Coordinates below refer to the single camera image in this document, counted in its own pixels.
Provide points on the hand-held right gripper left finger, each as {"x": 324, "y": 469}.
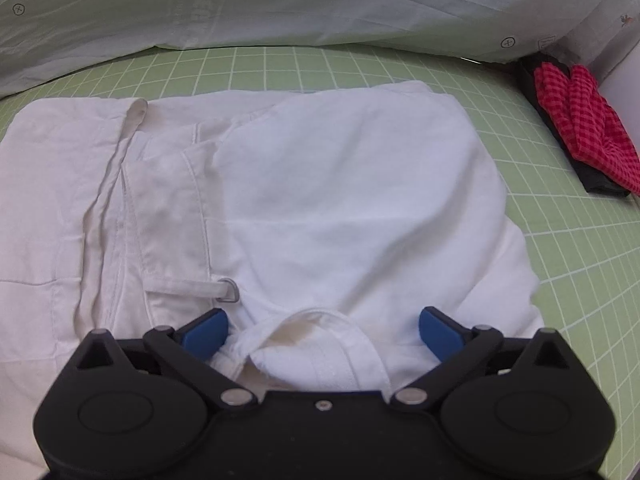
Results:
{"x": 205, "y": 334}

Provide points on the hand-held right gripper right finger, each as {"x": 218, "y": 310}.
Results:
{"x": 441, "y": 334}

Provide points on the white shirt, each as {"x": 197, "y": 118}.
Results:
{"x": 325, "y": 185}

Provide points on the green grid cutting mat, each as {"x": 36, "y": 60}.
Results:
{"x": 575, "y": 260}

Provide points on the black cloth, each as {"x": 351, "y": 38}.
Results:
{"x": 595, "y": 182}

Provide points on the red checkered cloth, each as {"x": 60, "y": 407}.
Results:
{"x": 585, "y": 115}

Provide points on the carrot print quilt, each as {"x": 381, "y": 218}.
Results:
{"x": 300, "y": 5}

